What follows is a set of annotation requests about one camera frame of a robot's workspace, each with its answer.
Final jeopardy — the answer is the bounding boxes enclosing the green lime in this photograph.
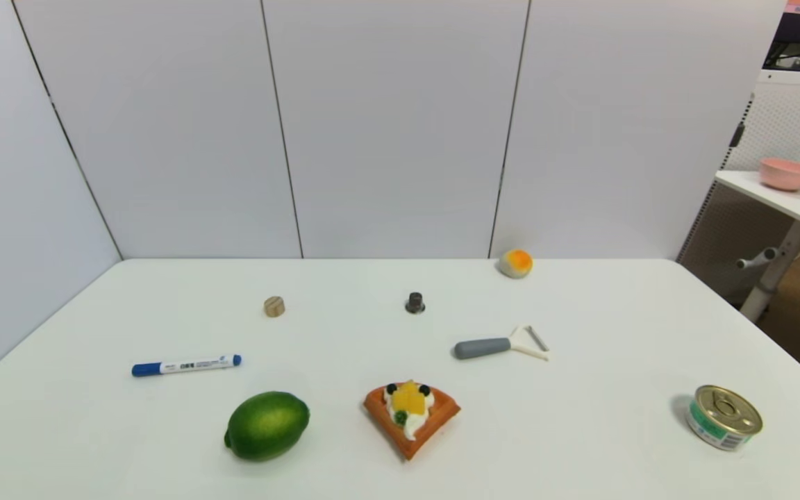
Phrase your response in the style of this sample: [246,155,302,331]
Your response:
[224,391,311,463]

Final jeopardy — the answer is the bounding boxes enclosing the white pegboard panel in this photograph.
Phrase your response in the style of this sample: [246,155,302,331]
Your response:
[678,69,800,265]

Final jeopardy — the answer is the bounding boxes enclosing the gold-lid tin can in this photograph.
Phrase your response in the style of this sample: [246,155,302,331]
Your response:
[685,385,764,452]

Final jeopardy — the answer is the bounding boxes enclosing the grey-handled white peeler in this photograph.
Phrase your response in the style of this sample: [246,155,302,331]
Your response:
[453,324,551,362]

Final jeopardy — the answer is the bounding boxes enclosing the toy waffle slice with fruit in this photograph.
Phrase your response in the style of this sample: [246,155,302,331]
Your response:
[362,379,462,462]

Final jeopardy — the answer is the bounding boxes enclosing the pink bowl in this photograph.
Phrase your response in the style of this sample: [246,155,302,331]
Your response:
[759,158,800,192]

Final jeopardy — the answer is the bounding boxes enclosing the white side desk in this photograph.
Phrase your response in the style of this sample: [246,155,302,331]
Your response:
[715,170,800,324]

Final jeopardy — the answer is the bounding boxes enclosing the grey desk crank handle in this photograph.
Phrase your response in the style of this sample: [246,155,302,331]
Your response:
[735,248,779,270]

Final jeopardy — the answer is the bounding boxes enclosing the orange and white toy bun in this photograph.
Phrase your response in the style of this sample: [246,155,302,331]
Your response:
[499,249,534,279]

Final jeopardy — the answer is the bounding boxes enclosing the blue whiteboard marker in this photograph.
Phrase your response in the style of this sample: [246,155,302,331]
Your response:
[131,354,242,378]

